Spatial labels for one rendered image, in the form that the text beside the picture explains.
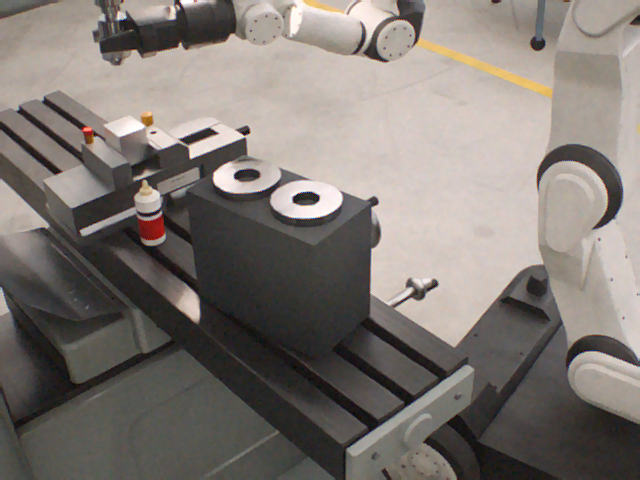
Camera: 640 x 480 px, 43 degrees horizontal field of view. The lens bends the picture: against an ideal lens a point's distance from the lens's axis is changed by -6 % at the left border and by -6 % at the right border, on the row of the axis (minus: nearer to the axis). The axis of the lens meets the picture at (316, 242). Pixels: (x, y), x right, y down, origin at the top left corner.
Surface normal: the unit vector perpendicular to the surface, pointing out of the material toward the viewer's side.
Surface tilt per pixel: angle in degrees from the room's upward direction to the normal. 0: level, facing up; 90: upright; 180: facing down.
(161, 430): 90
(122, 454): 90
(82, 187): 0
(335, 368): 0
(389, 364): 0
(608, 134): 90
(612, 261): 63
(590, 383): 90
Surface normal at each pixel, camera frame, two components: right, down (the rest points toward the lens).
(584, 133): -0.59, 0.48
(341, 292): 0.79, 0.33
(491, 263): -0.03, -0.82
